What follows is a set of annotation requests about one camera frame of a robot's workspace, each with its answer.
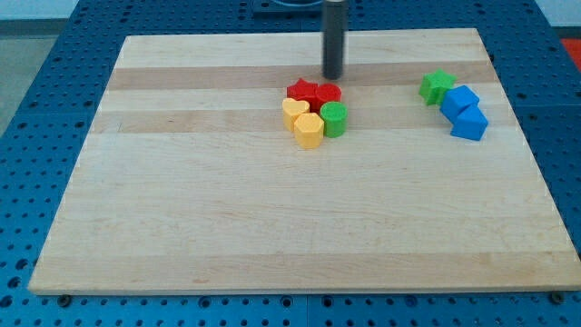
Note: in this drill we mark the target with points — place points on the blue triangle block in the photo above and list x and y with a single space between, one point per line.
470 124

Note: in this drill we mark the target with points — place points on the yellow hexagon block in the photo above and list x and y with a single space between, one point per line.
308 130

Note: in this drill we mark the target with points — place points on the yellow heart block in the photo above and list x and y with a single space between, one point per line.
291 110

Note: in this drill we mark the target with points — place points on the green cylinder block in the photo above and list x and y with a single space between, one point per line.
334 116

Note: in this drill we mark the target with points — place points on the wooden board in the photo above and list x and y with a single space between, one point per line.
188 182

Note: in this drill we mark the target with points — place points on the red star block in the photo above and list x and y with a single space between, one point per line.
304 90

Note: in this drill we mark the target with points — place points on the red cylinder block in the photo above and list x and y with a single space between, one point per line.
325 93

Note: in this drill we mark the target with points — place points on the green star block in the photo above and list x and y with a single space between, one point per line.
434 86

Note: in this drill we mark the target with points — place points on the blue cube block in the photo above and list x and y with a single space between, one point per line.
456 100

